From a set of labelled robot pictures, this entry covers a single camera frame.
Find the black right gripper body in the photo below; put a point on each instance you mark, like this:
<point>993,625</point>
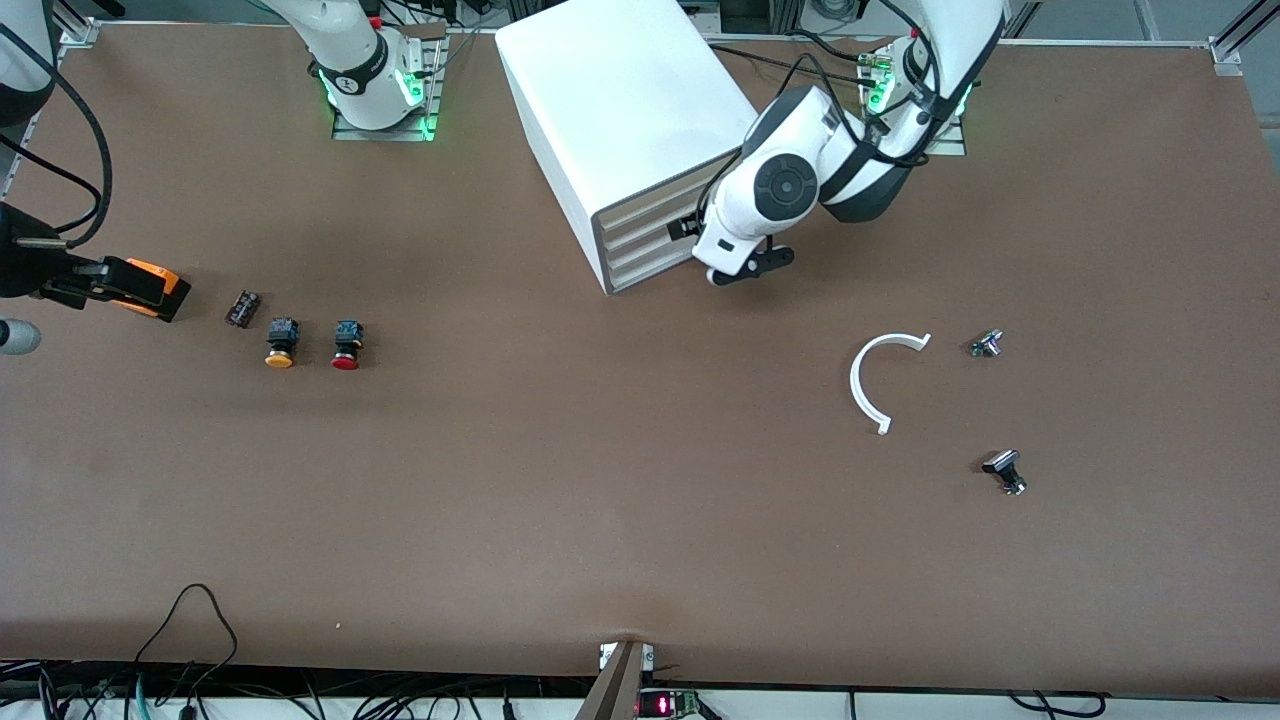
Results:
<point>22,268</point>

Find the red push button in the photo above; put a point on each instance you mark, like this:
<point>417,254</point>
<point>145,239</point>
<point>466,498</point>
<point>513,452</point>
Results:
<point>347,347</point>

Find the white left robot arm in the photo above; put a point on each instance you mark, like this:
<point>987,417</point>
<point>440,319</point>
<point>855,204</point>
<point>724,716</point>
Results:
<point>790,185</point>

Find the orange black button box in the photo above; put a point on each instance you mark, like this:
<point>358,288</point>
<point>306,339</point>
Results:
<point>172,290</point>

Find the yellow push button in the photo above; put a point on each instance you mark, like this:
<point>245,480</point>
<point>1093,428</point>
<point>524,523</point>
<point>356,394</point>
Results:
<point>281,345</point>

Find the small black terminal block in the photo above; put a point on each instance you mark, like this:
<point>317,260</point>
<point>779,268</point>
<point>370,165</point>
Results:
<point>243,308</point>

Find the white curved plastic arc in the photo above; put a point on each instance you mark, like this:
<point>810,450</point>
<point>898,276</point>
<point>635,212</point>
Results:
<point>857,380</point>

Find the device with red light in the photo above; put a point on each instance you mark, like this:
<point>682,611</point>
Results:
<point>665,705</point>

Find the aluminium frame corner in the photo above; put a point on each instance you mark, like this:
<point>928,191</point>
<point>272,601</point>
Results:
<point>80,35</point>
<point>1230,50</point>

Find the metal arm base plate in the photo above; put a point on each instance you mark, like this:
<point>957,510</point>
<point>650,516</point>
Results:
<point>432,100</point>
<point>950,148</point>

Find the small silver switch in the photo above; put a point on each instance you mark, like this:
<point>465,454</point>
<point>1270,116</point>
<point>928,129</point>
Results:
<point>986,343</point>

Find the black silver key switch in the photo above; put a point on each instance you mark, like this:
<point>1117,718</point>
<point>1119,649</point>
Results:
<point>1005,470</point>

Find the brown camera mount bracket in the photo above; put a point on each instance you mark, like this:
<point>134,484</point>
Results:
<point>615,685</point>

